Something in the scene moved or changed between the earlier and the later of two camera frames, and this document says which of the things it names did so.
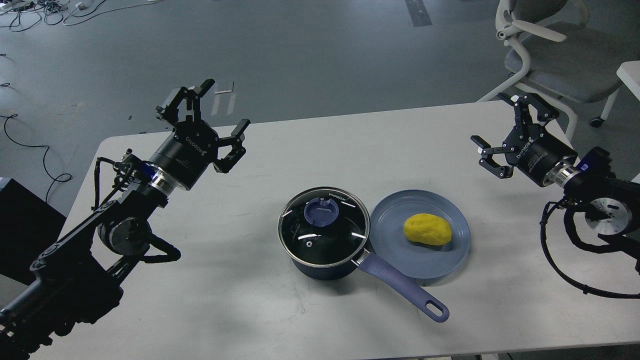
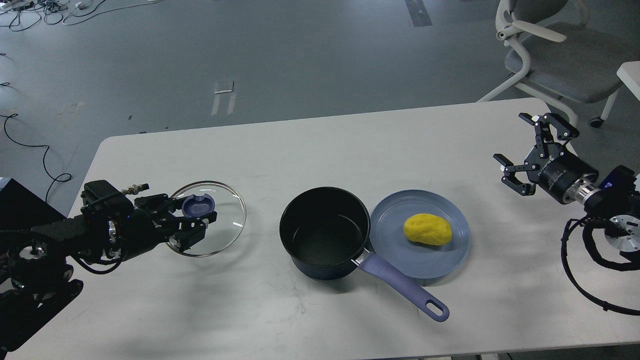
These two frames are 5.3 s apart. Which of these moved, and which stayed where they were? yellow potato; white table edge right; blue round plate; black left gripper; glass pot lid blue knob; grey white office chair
Moved: glass pot lid blue knob; black left gripper
Stayed: grey white office chair; yellow potato; white table edge right; blue round plate
